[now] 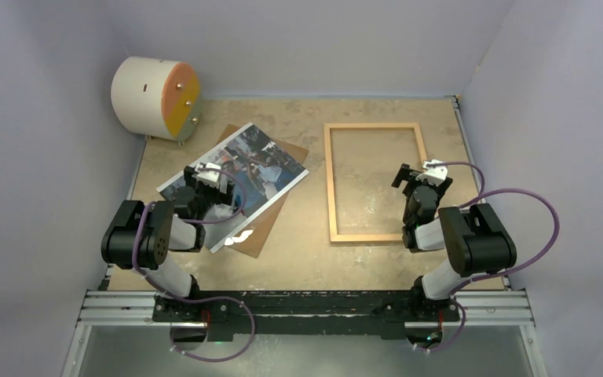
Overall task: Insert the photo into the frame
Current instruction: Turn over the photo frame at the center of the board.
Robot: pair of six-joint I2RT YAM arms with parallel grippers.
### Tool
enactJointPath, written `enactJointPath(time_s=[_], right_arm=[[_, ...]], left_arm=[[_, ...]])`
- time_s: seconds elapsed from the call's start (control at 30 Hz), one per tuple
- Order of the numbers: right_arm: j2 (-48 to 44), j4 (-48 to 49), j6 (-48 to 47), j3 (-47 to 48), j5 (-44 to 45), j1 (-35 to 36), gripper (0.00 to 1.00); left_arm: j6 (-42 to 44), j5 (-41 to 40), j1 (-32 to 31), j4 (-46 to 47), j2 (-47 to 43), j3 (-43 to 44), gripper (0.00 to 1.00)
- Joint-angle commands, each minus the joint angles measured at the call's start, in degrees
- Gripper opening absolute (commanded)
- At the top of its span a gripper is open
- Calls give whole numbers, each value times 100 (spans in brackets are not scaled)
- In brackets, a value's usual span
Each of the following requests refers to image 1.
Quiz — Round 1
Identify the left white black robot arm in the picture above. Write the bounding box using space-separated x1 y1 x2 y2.
100 163 246 321

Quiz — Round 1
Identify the brown cardboard backing board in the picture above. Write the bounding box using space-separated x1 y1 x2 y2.
206 123 309 258

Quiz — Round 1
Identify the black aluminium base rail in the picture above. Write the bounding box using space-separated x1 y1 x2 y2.
79 290 534 345

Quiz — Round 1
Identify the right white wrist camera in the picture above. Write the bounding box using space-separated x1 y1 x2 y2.
415 159 448 186

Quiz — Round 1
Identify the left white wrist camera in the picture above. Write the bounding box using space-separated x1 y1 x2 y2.
194 163 221 188

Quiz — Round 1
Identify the glossy printed photo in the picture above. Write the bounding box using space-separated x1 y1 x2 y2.
157 123 309 253

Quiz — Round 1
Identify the white cylindrical drum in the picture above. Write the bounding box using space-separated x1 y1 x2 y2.
111 57 202 145

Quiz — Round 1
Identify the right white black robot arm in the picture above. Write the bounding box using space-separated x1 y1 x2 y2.
392 160 517 320

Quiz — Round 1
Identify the wooden picture frame with glass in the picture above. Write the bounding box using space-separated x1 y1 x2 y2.
323 123 427 244

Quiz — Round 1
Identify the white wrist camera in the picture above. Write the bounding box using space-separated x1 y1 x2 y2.
194 163 221 188
415 159 448 186

